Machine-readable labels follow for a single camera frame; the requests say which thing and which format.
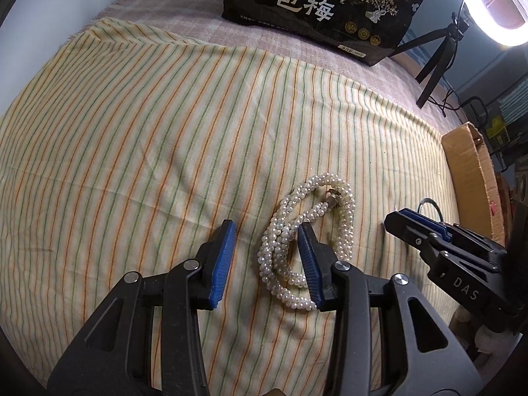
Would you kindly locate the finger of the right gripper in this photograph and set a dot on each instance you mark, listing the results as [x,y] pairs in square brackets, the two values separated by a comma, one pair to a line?
[412,234]
[433,224]

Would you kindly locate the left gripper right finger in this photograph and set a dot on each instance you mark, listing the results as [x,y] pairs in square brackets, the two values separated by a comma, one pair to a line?
[318,259]

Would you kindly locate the open cardboard box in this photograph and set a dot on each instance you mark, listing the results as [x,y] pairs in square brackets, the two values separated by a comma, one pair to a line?
[482,194]

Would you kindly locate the yellow box on rack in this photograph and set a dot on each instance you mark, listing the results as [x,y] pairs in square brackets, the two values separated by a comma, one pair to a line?
[497,132]

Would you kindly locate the black printed snack bag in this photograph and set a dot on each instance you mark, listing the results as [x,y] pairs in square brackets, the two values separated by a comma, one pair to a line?
[367,30]

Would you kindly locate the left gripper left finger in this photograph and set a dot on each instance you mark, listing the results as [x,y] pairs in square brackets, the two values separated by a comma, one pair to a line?
[215,257]

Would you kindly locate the black tripod stand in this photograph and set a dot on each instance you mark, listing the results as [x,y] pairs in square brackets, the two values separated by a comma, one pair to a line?
[444,56]

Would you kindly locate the white ring light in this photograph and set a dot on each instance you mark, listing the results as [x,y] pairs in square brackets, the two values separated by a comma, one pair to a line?
[503,21]

